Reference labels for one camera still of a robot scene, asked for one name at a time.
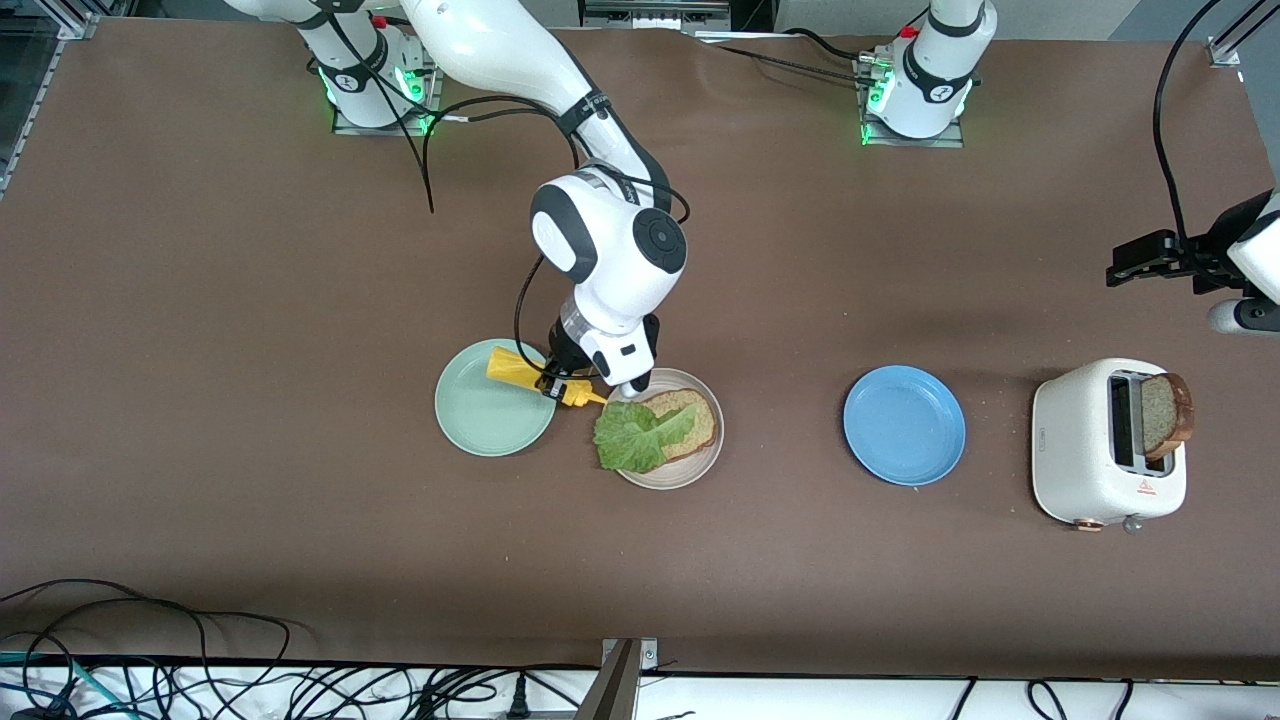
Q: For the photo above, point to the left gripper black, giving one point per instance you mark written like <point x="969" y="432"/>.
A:
<point x="1218" y="246"/>

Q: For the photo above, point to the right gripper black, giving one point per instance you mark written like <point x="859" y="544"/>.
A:
<point x="565" y="357"/>

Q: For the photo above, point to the yellow mustard squeeze bottle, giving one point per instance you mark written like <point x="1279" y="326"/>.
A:
<point x="510" y="368"/>

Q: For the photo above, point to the green lettuce leaf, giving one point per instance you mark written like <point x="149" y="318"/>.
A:
<point x="630" y="440"/>

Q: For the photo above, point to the brown bread slice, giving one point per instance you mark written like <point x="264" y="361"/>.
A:
<point x="1160" y="415"/>
<point x="692" y="440"/>

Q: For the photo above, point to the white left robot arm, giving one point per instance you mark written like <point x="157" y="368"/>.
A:
<point x="935" y="75"/>

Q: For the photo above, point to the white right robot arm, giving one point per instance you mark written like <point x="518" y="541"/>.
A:
<point x="500" y="40"/>

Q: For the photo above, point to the light green plate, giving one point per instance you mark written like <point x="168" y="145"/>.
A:
<point x="480" y="420"/>

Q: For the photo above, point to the beige plate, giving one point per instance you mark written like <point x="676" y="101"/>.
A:
<point x="680" y="476"/>

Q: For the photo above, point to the blue plate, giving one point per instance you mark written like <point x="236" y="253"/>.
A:
<point x="905" y="425"/>

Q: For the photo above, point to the white two-slot toaster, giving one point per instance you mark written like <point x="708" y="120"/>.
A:
<point x="1075" y="450"/>

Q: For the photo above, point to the aluminium corner profile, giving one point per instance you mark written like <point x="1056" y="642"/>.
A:
<point x="1222" y="50"/>

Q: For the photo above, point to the black power plug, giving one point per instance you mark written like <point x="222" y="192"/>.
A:
<point x="518" y="697"/>

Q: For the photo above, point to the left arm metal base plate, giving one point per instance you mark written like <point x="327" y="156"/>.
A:
<point x="950" y="142"/>

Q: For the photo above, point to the grey metal table bracket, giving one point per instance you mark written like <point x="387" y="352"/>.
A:
<point x="615" y="690"/>

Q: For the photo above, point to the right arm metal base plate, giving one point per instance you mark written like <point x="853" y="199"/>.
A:
<point x="380" y="130"/>

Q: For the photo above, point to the metal frame with slots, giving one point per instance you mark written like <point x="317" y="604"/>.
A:
<point x="655" y="12"/>

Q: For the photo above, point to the aluminium table edge rail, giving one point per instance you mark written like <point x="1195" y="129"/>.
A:
<point x="40" y="100"/>

